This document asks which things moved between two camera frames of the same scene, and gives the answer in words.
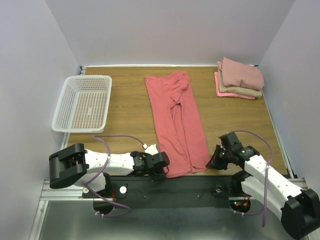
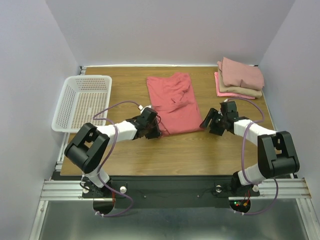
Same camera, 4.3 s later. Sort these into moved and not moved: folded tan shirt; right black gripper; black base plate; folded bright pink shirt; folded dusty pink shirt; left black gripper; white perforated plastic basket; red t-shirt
Moved: right black gripper; red t-shirt; left black gripper
Not moved: folded tan shirt; folded bright pink shirt; black base plate; folded dusty pink shirt; white perforated plastic basket
